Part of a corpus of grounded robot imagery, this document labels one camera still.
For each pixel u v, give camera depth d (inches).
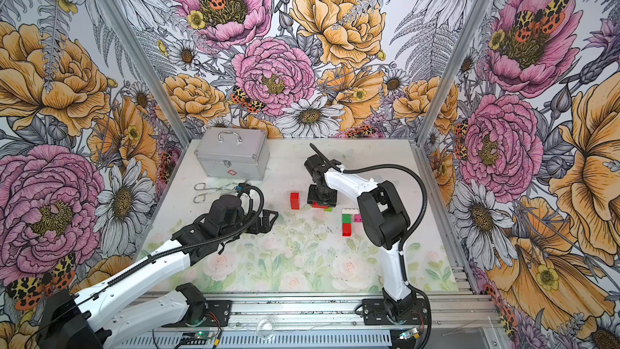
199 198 40.1
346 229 35.4
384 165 22.8
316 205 37.7
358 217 37.2
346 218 37.1
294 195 37.0
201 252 21.7
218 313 29.0
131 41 33.9
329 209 37.9
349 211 37.3
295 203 38.1
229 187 41.4
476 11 31.3
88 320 15.8
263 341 30.6
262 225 27.6
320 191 32.4
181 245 21.1
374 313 29.1
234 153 38.1
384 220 21.0
